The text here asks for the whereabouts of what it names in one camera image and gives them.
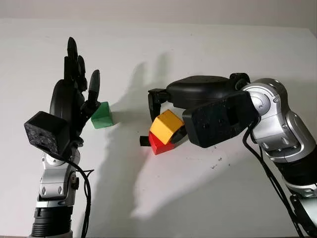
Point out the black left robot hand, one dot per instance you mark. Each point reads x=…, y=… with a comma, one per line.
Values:
x=64, y=99

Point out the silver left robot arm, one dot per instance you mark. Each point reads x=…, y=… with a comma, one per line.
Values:
x=54, y=188

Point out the yellow wooden block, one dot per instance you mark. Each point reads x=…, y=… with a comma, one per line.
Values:
x=166, y=125

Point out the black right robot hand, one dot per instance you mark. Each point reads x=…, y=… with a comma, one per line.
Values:
x=198, y=90

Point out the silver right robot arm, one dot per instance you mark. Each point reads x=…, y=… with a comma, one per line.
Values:
x=277, y=124

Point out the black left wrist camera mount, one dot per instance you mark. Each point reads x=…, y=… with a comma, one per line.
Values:
x=47, y=131

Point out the green wooden block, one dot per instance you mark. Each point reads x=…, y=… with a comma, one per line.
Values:
x=102, y=117

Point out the red wooden block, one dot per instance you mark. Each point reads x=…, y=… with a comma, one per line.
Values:
x=161, y=147

